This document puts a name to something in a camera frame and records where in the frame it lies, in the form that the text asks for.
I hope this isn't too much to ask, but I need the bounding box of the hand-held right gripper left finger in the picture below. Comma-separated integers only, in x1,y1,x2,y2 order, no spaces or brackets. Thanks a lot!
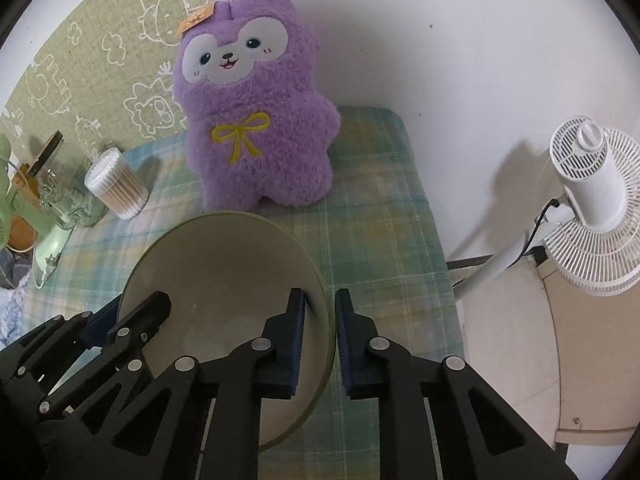
100,287,306,480

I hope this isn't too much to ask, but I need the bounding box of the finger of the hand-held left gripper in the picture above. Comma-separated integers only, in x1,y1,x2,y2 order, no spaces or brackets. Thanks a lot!
0,309,119,397
37,290,173,441

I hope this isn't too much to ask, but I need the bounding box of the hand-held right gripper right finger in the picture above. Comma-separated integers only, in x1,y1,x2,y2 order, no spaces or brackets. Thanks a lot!
335,288,576,480

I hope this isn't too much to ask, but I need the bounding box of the green floral ceramic bowl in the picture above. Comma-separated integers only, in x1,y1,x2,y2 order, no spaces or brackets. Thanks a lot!
116,211,337,453

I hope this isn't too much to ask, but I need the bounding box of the blue white cloth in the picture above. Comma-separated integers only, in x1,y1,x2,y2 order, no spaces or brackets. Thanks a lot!
0,249,33,348

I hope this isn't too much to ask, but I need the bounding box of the green desk fan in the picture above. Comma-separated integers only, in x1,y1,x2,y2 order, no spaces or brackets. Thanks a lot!
0,134,73,290

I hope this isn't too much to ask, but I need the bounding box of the wooden chair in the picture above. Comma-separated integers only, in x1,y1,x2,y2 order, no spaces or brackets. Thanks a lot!
7,162,43,252

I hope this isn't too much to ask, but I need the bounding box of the cotton swab container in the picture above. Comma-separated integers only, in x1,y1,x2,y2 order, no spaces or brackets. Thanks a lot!
84,147,150,220

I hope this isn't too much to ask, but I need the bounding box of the glass jar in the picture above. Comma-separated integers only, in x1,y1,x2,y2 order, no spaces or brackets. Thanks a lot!
15,131,107,229

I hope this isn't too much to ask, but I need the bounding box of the plaid tablecloth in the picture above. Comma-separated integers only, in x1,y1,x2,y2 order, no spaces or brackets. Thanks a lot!
0,106,463,480

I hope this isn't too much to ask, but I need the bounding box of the purple plush toy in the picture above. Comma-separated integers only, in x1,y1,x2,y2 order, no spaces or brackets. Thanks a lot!
172,0,342,211

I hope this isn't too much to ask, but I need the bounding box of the white standing fan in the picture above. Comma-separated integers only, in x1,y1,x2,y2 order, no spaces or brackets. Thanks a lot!
445,116,640,303

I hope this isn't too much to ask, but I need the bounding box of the black fan cable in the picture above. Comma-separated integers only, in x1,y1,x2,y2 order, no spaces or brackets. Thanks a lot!
522,199,560,257

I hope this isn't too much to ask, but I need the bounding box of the green printed wall cloth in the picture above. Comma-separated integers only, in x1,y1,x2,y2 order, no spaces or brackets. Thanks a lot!
0,0,212,188

